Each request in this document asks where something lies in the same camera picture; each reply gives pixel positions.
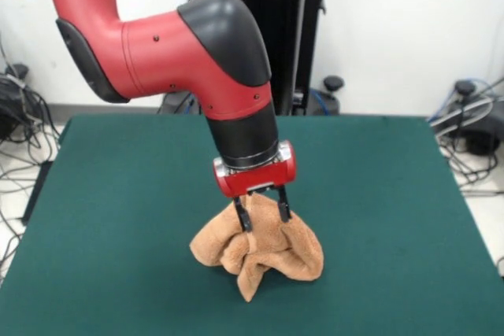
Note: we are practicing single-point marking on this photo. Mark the tan terry towel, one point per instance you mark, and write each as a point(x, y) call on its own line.
point(267, 241)

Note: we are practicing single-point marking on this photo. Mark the dark green table cloth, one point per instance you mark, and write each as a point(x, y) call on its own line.
point(118, 233)

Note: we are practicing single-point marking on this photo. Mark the grey stand leg with knob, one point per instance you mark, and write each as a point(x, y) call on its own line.
point(8, 119)
point(478, 137)

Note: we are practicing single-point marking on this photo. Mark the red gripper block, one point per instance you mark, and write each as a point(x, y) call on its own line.
point(256, 178)

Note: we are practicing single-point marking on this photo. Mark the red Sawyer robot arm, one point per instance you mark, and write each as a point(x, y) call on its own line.
point(157, 56)

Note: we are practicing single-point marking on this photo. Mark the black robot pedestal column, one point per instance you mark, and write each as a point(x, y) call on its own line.
point(283, 37)

